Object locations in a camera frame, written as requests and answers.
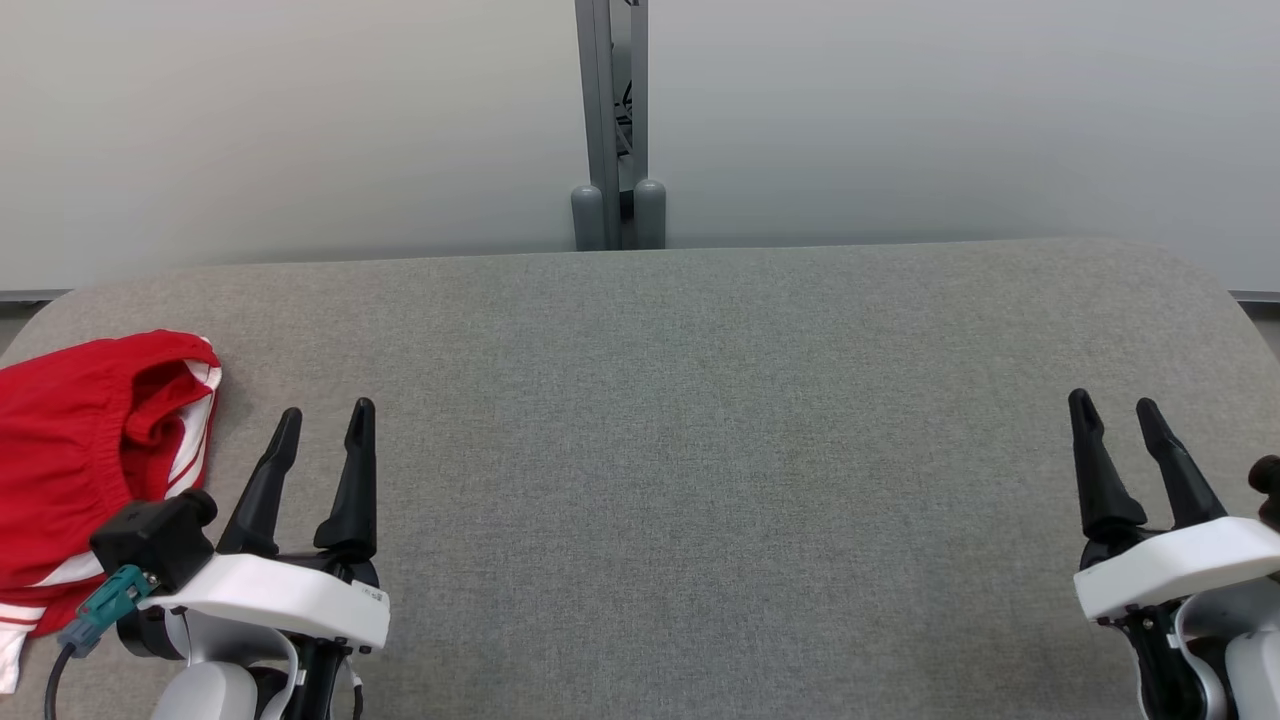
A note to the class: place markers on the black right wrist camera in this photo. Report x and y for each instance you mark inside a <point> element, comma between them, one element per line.
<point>1268,485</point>

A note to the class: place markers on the grey fabric padded table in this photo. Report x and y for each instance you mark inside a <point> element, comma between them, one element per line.
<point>700,450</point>

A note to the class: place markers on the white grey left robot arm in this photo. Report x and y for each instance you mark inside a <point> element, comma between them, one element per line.
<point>215,690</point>

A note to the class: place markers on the red shorts white stripe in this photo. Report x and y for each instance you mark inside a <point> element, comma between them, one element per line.
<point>70,440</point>

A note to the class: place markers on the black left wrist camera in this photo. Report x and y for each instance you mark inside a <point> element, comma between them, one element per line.
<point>160,535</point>

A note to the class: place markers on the grey metal post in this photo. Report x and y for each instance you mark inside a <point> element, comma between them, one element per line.
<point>600,90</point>

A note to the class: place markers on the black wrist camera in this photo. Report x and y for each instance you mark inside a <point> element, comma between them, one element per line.
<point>1268,485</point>
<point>160,535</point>

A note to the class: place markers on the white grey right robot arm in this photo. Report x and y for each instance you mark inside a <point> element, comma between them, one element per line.
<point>1250,640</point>

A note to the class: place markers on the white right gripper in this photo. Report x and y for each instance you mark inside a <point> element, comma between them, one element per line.
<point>1160,565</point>

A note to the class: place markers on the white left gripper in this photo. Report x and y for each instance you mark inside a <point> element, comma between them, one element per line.
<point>290,600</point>

